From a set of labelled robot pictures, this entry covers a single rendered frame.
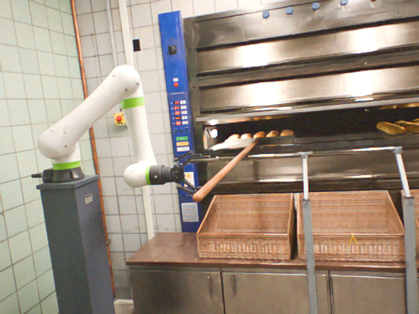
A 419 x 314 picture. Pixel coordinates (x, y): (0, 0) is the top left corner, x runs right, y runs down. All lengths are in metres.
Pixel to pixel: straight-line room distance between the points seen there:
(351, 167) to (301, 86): 0.63
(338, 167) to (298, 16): 1.00
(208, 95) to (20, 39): 1.21
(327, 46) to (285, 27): 0.30
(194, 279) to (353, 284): 0.89
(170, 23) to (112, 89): 1.19
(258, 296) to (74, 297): 1.00
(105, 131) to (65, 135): 1.32
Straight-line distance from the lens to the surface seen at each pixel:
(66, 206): 1.82
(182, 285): 2.38
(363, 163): 2.59
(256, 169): 2.60
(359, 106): 2.39
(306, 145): 2.54
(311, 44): 2.55
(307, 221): 2.03
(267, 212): 2.59
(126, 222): 3.03
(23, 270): 2.49
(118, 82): 1.61
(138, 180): 1.68
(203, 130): 2.65
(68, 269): 1.93
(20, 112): 2.48
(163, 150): 2.76
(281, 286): 2.24
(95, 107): 1.63
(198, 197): 1.21
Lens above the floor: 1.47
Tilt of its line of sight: 8 degrees down
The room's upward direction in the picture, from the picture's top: 6 degrees counter-clockwise
